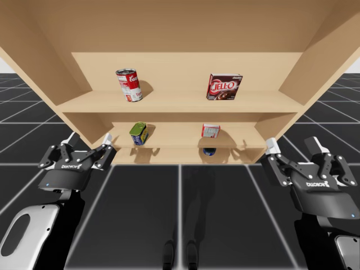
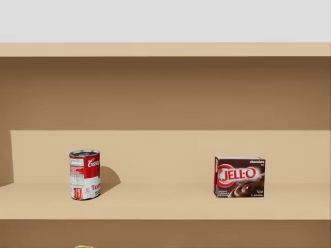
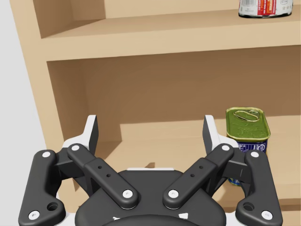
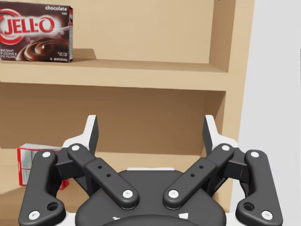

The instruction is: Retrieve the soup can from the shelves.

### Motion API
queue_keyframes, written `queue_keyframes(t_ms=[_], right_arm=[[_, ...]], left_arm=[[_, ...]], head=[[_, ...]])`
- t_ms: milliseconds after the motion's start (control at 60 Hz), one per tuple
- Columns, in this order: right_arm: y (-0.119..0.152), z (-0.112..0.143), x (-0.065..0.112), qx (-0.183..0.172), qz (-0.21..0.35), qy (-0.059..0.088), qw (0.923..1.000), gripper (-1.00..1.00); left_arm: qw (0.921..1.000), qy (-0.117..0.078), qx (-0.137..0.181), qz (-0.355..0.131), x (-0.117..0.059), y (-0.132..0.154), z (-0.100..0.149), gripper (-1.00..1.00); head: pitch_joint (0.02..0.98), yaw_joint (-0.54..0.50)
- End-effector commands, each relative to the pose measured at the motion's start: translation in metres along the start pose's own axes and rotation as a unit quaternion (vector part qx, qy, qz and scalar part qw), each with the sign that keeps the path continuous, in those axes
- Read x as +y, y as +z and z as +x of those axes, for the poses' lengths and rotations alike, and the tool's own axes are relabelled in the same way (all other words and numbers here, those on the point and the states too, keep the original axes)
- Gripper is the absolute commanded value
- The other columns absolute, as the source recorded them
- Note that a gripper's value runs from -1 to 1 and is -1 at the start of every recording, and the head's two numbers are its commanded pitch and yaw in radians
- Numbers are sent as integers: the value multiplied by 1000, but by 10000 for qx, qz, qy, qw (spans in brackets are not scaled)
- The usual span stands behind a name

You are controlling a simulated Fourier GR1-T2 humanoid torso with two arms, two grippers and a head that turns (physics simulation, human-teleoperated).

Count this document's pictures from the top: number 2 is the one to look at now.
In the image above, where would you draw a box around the pale wooden shelf unit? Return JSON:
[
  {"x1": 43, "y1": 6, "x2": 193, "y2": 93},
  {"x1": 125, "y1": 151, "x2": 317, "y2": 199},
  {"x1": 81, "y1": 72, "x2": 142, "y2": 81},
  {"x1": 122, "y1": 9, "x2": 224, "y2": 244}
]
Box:
[{"x1": 0, "y1": 42, "x2": 331, "y2": 248}]

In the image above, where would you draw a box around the red and white can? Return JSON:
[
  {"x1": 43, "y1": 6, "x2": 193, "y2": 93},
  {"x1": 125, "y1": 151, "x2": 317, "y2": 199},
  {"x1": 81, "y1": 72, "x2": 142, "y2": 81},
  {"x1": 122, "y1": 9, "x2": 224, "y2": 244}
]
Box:
[{"x1": 68, "y1": 149, "x2": 101, "y2": 200}]

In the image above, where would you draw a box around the brown carton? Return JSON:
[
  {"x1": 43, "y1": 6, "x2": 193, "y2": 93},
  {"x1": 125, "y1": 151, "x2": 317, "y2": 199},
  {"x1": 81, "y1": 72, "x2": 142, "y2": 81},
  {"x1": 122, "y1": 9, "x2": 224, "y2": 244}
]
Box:
[{"x1": 213, "y1": 156, "x2": 267, "y2": 199}]

